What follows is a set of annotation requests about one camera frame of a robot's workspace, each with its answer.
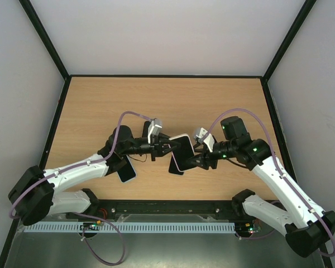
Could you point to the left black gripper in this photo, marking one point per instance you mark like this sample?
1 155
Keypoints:
157 147

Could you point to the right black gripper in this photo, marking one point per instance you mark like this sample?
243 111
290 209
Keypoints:
207 158

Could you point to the beige phone case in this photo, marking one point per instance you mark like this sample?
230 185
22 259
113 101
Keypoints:
183 153

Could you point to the black phone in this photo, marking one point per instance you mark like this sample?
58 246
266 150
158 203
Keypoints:
173 169

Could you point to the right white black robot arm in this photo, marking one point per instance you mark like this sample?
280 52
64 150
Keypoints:
304 224

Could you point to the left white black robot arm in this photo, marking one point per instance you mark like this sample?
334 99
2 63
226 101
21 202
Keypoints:
40 193

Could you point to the black phone case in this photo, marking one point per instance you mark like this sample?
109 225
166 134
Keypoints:
145 128

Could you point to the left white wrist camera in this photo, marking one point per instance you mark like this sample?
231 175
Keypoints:
154 129

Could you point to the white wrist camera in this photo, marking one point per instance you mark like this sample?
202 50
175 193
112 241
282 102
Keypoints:
202 136
154 129

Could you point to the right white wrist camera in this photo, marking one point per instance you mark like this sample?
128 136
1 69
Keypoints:
202 136

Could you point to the black mounting rail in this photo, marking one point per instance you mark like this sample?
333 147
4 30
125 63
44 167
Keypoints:
219 210

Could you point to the light blue slotted cable duct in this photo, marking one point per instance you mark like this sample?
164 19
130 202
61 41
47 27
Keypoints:
132 227

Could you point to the black aluminium frame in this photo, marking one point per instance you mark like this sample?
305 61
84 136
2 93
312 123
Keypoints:
181 61

